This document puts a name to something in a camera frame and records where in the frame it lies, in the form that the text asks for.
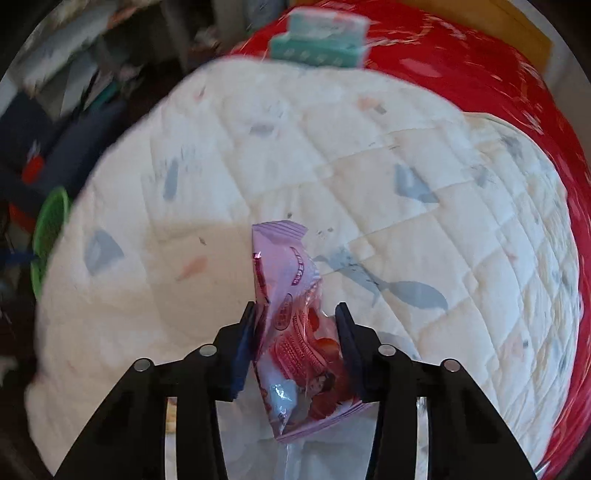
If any red printed blanket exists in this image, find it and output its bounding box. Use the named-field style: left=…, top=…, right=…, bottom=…
left=228, top=4, right=591, bottom=480

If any green plastic waste basket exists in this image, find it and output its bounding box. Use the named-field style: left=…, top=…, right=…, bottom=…
left=30, top=187, right=72, bottom=296

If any dark blue chair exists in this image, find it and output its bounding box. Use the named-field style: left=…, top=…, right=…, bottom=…
left=0, top=92, right=127, bottom=199

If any white quilted blanket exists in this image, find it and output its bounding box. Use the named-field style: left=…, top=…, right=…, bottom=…
left=23, top=58, right=583, bottom=480

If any white tissue pack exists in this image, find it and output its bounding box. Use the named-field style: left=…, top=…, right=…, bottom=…
left=287, top=7, right=368, bottom=49

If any teal tissue pack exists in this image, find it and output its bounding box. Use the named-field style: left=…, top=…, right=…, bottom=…
left=269, top=33, right=370, bottom=69

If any wooden bed headboard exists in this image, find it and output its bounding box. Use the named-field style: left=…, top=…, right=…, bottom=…
left=480, top=0, right=555, bottom=70

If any red snack wrapper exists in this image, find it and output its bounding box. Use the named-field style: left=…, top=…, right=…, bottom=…
left=252, top=222, right=382, bottom=444

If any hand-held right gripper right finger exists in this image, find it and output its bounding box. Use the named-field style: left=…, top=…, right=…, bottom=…
left=335, top=302, right=539, bottom=480

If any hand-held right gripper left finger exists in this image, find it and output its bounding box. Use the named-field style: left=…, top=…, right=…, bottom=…
left=54, top=301, right=257, bottom=480

